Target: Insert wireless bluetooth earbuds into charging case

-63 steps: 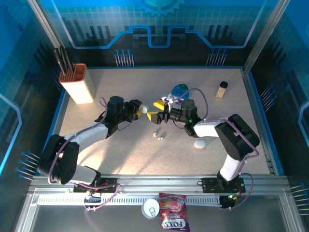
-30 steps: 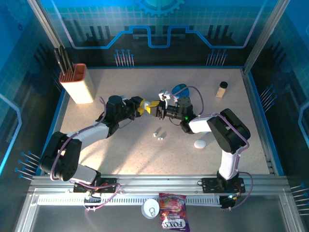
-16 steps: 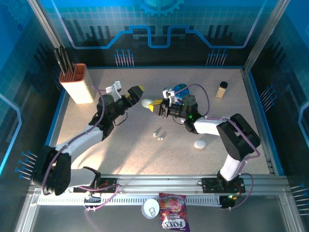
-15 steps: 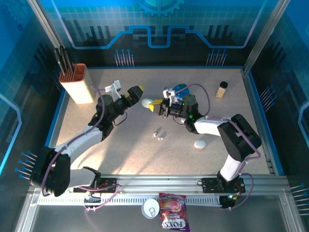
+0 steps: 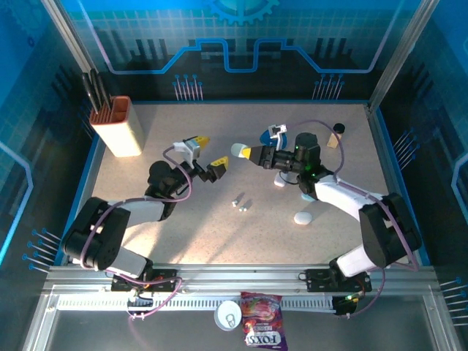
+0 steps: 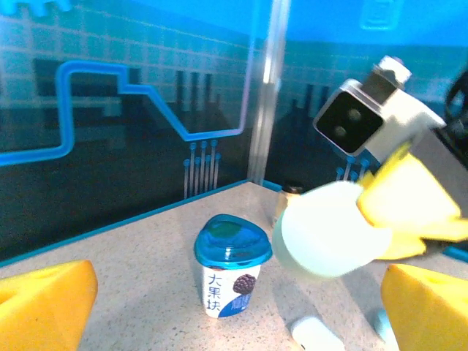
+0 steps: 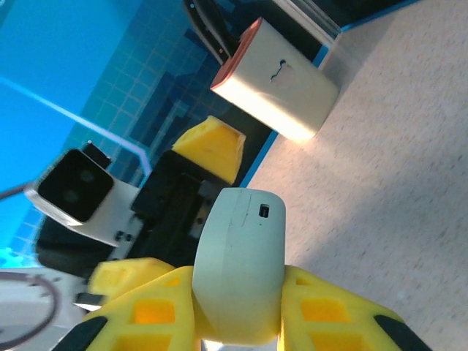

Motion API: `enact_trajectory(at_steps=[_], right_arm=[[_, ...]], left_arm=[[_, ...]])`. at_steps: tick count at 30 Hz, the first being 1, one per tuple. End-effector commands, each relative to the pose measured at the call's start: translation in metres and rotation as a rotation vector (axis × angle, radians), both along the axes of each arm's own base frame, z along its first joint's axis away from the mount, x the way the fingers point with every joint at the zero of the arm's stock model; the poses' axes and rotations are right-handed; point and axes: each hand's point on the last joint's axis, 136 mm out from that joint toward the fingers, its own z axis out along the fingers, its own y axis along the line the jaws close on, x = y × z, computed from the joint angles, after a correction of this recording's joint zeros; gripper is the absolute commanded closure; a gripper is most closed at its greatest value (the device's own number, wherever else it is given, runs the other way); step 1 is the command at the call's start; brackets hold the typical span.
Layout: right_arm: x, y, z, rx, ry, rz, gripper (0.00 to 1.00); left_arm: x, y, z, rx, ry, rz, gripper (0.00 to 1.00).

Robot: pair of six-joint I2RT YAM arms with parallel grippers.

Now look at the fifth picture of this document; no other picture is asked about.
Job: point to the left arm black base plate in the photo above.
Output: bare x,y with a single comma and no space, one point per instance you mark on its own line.
164,281

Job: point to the white pull-tab can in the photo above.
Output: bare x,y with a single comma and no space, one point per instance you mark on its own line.
227,315

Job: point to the purple candy bag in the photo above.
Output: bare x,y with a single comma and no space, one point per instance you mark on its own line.
261,321

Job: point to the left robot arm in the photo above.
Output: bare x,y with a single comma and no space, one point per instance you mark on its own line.
142,210

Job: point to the blue lidded plastic cup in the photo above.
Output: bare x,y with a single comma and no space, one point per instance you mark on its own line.
265,139

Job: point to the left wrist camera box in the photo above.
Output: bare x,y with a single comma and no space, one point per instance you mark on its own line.
183,148

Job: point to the aluminium frame post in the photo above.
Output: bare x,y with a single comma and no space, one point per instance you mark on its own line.
67,33
401,55

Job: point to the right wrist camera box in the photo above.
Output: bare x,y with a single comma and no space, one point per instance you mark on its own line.
276,131

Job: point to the small bottle black cap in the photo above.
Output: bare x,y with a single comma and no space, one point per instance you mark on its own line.
333,140

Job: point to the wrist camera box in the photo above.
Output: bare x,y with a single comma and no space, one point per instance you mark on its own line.
276,131
183,148

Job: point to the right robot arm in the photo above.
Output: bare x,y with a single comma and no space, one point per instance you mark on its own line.
343,197

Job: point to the teal soap piece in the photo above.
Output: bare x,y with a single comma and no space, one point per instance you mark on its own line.
237,149

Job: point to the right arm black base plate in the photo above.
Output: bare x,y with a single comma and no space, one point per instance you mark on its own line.
318,281

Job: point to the cream knife block orange top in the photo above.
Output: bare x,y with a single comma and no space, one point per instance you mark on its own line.
120,135

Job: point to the aluminium mounting rail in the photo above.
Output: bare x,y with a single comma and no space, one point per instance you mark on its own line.
237,278

